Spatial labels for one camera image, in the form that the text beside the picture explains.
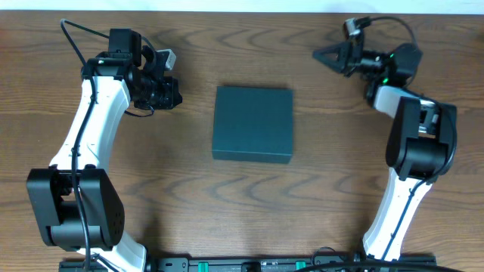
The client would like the dark green box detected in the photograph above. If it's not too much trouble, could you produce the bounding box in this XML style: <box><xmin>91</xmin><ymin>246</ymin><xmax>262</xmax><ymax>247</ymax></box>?
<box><xmin>212</xmin><ymin>86</ymin><xmax>293</xmax><ymax>164</ymax></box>

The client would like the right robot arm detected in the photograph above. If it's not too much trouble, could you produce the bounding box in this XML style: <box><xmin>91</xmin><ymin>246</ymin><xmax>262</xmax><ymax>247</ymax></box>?
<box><xmin>313</xmin><ymin>39</ymin><xmax>457</xmax><ymax>261</ymax></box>

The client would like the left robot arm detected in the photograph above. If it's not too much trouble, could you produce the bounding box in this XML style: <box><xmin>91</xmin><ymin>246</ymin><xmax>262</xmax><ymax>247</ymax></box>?
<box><xmin>26</xmin><ymin>46</ymin><xmax>182</xmax><ymax>271</ymax></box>

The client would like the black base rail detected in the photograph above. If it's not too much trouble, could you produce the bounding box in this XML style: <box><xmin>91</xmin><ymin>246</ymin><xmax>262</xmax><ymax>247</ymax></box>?
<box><xmin>58</xmin><ymin>248</ymin><xmax>437</xmax><ymax>272</ymax></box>

